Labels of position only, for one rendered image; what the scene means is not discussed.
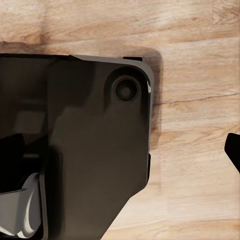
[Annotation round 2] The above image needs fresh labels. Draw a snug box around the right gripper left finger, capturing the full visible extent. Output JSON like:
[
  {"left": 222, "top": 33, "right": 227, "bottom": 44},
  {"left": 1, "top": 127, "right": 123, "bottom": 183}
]
[{"left": 0, "top": 133, "right": 26, "bottom": 193}]

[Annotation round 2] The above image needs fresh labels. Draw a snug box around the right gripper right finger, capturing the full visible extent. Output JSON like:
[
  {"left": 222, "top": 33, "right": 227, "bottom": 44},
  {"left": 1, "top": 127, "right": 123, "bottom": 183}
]
[{"left": 224, "top": 133, "right": 240, "bottom": 172}]

